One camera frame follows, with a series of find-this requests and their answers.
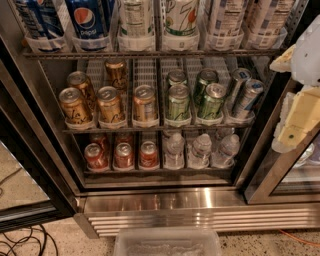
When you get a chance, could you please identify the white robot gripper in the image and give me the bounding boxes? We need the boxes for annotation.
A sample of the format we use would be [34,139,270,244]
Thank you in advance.
[269,15,320,153]

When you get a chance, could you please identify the silver redbull can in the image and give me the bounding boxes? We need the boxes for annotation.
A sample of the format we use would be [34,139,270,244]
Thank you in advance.
[232,79,264,119]
[228,68,252,105]

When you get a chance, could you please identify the right white blue can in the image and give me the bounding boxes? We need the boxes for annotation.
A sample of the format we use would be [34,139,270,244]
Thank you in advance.
[246,0,295,36]

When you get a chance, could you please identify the white blue can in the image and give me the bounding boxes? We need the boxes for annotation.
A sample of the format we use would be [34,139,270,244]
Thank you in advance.
[246,0,295,36]
[205,0,248,37]

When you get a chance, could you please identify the front dark green can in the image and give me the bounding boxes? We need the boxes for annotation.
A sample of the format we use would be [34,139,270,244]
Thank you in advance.
[197,83,226,120]

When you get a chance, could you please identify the dark green can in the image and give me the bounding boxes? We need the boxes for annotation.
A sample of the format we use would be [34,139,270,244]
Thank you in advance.
[197,83,226,120]
[193,68,219,106]

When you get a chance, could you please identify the rear dark green can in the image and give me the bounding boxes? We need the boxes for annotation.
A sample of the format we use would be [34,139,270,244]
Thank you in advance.
[193,68,219,106]

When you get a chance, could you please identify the left white blue can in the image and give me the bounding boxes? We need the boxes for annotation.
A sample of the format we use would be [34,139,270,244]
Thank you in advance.
[205,0,248,37]

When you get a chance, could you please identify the front light green can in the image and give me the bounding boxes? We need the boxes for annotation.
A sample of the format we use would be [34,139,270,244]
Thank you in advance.
[167,84,190,121]

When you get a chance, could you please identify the light green can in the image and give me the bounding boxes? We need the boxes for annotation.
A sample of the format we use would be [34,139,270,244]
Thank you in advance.
[167,84,190,121]
[167,69,187,87]

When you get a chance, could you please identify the rear light green can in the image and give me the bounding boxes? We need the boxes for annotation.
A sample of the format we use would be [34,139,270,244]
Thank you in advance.
[167,69,187,87]

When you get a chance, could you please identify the white 7up can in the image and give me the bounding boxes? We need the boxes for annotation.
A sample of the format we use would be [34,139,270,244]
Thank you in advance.
[165,0,199,36]

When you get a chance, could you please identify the column gold can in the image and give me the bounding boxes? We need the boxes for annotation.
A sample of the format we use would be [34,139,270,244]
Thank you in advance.
[134,85,157,122]
[97,86,125,124]

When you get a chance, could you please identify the front right red can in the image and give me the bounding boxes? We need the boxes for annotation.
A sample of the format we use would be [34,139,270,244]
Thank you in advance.
[139,141,158,168]

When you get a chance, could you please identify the red can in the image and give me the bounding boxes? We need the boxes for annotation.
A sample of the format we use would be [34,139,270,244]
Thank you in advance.
[115,133,134,146]
[84,143,108,169]
[115,142,134,168]
[139,141,158,168]
[89,133,109,153]

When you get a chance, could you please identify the white green soda can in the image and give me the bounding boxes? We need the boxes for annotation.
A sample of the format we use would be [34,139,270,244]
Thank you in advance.
[118,0,152,38]

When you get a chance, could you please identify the rear middle red can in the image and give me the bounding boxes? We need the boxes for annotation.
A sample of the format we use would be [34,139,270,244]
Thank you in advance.
[115,133,134,146]

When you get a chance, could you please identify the rear brown gold can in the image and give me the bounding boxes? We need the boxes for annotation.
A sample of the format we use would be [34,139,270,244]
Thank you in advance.
[104,59,128,92]

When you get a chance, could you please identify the front middle red can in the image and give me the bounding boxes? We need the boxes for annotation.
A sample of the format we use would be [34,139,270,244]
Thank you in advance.
[115,142,134,168]

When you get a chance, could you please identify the rear left red can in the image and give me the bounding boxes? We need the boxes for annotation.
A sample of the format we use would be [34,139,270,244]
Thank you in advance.
[89,133,109,153]

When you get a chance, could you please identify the front left red can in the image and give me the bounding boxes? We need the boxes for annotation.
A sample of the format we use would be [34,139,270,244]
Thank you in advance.
[84,143,108,169]

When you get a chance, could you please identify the rear left gold can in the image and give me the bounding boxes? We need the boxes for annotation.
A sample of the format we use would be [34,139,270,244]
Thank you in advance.
[67,71,96,111]

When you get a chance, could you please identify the blue pepsi logo can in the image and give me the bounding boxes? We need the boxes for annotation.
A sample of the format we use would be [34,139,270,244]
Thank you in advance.
[65,0,109,40]

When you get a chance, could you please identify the front left gold can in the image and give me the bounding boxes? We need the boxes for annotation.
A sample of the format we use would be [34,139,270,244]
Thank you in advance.
[59,87,93,125]

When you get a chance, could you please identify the left blue pepsi can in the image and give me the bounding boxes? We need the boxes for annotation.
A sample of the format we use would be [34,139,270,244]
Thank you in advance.
[14,0,64,40]

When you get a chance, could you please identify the open glass fridge door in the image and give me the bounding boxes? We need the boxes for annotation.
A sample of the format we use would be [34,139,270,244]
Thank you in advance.
[0,111,74,232]

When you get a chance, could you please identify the right water bottle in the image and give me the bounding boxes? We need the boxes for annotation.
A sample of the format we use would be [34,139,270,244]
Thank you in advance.
[211,134,240,169]

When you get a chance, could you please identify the water bottle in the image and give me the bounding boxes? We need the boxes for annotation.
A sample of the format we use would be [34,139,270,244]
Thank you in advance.
[211,134,240,169]
[164,133,185,170]
[188,133,212,169]

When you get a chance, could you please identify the middle water bottle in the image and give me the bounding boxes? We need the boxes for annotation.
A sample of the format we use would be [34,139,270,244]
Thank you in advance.
[188,133,212,169]

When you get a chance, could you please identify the left water bottle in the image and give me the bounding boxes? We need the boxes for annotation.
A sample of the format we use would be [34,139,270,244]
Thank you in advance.
[164,133,185,170]

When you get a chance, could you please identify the clear plastic bin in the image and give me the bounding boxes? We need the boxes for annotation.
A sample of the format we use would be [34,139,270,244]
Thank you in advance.
[113,227,222,256]

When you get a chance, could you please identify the orange floor cable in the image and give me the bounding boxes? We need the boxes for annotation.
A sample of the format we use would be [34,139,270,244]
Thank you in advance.
[278,229,320,248]

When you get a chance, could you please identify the black floor cables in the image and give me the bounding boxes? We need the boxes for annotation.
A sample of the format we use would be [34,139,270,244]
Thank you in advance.
[0,224,59,256]

